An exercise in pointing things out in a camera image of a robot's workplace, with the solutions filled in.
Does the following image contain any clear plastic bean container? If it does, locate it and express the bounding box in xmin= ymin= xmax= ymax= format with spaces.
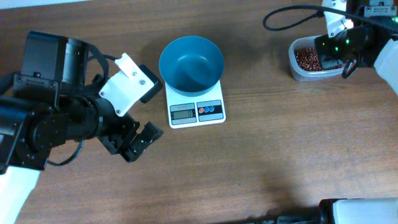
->
xmin=289 ymin=35 xmax=343 ymax=82

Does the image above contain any blue plastic bowl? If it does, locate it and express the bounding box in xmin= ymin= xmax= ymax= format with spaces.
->
xmin=159 ymin=35 xmax=224 ymax=96

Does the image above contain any white digital kitchen scale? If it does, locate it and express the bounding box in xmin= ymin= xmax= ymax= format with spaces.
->
xmin=165 ymin=81 xmax=226 ymax=129

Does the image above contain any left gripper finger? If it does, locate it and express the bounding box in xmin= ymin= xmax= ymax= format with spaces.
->
xmin=120 ymin=137 xmax=149 ymax=163
xmin=137 ymin=122 xmax=164 ymax=146

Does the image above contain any red beans pile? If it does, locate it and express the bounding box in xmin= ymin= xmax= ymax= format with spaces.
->
xmin=294 ymin=47 xmax=343 ymax=72

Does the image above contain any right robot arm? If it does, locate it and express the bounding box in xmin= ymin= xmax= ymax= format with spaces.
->
xmin=315 ymin=0 xmax=397 ymax=92

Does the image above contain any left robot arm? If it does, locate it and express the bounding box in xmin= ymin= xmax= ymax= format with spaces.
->
xmin=1 ymin=31 xmax=162 ymax=223

